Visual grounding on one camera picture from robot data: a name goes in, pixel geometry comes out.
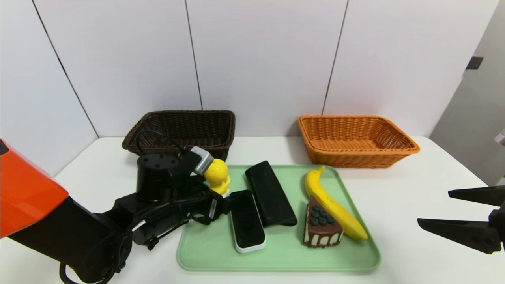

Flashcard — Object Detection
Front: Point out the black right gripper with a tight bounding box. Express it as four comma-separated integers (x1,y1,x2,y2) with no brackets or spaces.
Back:
417,185,505,255

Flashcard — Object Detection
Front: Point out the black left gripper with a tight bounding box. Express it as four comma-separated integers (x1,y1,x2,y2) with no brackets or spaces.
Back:
186,191,241,225

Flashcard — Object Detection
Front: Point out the black felt eraser white base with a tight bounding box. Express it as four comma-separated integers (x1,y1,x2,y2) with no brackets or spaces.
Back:
229,189,266,254

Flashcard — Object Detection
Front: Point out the yellow duck toy figure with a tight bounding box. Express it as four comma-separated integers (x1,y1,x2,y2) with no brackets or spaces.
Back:
204,159,232,198

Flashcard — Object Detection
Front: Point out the black leather glasses case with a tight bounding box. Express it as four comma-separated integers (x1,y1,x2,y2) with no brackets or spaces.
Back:
245,160,298,228

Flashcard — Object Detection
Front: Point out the chocolate blueberry cake slice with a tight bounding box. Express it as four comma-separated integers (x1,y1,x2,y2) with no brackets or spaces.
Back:
303,196,343,248

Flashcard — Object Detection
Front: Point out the dark brown wicker basket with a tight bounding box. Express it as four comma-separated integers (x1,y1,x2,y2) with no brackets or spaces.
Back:
122,110,236,161

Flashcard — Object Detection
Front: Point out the orange wicker basket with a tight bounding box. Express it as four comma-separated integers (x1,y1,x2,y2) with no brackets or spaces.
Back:
297,115,420,169

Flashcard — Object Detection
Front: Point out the green plastic tray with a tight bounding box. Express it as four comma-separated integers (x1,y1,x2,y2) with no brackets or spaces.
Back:
176,164,381,271

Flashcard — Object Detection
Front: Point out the yellow banana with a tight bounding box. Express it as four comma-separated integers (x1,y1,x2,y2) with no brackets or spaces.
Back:
304,166,368,241

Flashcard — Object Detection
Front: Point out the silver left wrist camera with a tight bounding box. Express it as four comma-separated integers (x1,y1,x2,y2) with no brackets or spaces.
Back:
191,146,214,176

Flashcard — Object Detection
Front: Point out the black cable white tag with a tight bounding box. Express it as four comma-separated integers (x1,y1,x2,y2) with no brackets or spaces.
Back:
118,197,190,237

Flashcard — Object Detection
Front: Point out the black camera cable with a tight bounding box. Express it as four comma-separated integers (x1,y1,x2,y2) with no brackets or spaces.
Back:
135,130,186,156

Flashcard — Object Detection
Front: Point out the black looped joint cable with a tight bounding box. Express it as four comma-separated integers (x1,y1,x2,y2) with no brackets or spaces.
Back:
59,262,119,284

